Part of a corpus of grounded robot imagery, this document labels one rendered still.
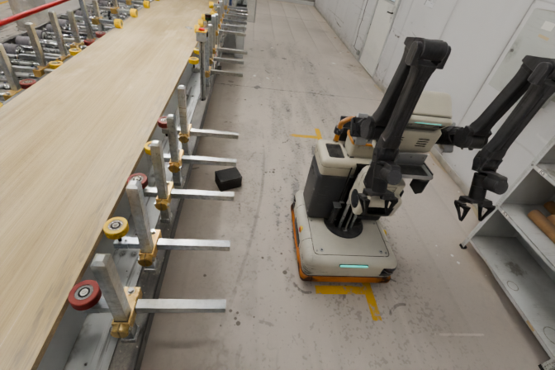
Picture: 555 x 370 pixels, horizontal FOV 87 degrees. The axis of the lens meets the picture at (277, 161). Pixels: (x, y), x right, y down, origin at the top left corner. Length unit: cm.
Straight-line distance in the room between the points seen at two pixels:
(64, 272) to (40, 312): 12
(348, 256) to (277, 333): 62
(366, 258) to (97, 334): 146
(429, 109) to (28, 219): 156
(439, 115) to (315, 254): 108
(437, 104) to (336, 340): 142
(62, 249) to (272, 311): 124
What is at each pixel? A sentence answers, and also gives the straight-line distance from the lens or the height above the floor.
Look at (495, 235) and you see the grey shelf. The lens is 301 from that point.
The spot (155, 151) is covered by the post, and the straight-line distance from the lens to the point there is 119.
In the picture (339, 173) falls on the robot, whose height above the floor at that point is 73.
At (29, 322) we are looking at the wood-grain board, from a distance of 112.
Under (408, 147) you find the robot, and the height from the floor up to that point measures 112.
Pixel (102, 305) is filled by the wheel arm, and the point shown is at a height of 84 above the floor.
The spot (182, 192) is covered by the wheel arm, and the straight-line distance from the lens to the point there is 138.
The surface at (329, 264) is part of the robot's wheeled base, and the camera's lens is 194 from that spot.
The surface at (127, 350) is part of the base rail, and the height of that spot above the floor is 70.
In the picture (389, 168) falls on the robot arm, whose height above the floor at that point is 121.
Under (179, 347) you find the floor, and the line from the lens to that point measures 193.
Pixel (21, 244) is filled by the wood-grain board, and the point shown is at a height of 90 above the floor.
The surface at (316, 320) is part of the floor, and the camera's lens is 204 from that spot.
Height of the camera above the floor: 181
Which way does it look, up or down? 38 degrees down
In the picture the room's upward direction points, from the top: 10 degrees clockwise
